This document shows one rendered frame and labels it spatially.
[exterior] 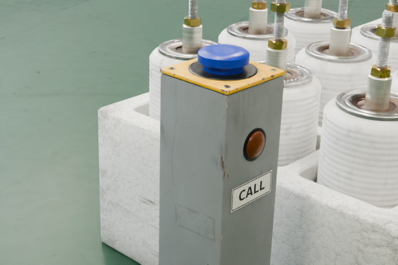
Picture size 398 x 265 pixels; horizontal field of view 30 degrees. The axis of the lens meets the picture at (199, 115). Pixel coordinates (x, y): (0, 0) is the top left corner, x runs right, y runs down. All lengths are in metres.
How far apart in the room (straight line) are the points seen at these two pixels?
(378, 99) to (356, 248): 0.14
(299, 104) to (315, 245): 0.14
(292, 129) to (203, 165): 0.20
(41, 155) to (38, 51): 0.56
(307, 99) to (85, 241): 0.36
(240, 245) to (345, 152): 0.14
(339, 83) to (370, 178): 0.17
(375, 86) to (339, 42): 0.17
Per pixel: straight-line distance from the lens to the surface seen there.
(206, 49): 0.57
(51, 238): 0.96
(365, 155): 0.68
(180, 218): 0.61
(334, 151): 0.69
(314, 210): 0.69
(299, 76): 0.76
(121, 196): 0.88
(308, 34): 0.98
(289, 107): 0.73
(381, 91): 0.69
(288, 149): 0.75
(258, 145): 0.57
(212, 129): 0.55
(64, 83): 1.49
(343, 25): 0.85
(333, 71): 0.82
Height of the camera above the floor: 0.49
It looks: 22 degrees down
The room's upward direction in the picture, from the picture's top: 2 degrees clockwise
